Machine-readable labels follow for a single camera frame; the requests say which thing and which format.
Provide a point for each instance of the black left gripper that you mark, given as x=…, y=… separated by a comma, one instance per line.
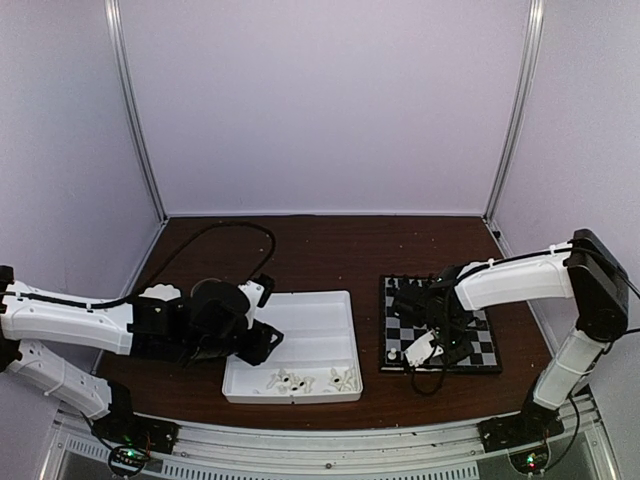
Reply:
x=260, y=348

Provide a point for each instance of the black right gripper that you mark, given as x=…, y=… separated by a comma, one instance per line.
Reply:
x=466, y=349

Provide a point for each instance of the black white chess board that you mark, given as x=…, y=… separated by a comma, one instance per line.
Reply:
x=478, y=340

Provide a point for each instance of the white plastic compartment tray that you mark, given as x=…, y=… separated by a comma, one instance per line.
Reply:
x=318, y=332

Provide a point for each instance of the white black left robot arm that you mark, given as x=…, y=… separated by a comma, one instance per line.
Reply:
x=30, y=317

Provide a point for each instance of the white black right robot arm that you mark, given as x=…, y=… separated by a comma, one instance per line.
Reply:
x=581, y=269

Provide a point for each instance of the row of black chess pieces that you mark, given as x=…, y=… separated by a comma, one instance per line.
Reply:
x=393, y=283

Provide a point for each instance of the white scalloped bowl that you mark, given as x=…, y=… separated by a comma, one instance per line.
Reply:
x=164, y=292

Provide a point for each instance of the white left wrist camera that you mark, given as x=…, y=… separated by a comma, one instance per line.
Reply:
x=258, y=291

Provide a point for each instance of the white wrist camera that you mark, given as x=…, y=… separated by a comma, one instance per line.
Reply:
x=423, y=349
x=258, y=291

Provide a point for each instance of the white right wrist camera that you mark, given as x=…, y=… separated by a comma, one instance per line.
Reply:
x=423, y=349

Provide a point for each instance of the front aluminium rail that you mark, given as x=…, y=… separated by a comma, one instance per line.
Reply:
x=441, y=451

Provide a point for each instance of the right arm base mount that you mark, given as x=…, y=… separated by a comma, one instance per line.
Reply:
x=525, y=441

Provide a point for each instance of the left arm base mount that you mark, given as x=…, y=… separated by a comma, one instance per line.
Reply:
x=131, y=442

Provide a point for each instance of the right aluminium frame post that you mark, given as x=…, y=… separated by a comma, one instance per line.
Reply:
x=527, y=69

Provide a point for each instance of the aluminium frame post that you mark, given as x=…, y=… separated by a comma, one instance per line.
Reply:
x=527, y=69
x=117, y=37

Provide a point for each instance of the left aluminium frame post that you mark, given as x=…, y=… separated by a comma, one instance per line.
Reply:
x=117, y=37

